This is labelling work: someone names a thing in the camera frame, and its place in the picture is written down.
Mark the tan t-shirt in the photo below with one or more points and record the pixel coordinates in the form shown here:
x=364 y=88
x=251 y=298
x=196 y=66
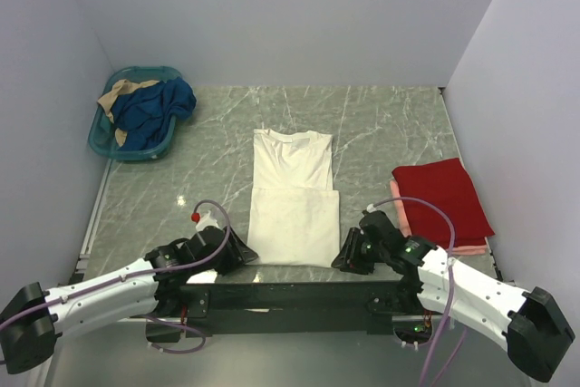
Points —
x=134 y=110

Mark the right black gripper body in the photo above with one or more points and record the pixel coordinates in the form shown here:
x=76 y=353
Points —
x=381 y=253

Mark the folded pink t-shirt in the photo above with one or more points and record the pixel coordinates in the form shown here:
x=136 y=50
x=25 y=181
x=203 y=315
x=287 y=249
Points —
x=478 y=247

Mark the blue t-shirt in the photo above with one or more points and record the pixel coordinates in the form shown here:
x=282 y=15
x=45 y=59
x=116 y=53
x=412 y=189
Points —
x=176 y=100

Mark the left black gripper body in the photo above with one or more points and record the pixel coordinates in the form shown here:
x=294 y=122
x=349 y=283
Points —
x=227 y=258

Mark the cream white t-shirt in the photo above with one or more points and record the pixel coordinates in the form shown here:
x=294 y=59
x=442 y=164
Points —
x=294 y=210

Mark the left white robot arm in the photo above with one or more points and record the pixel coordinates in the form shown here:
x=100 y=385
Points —
x=36 y=319

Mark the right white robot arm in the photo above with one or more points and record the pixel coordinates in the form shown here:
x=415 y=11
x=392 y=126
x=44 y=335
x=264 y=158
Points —
x=528 y=325

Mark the black base beam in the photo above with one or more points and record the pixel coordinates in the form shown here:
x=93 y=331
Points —
x=371 y=307

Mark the teal plastic laundry basket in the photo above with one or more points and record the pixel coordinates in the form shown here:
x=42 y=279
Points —
x=102 y=133

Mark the folded red t-shirt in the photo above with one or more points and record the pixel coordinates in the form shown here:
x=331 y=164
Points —
x=447 y=186

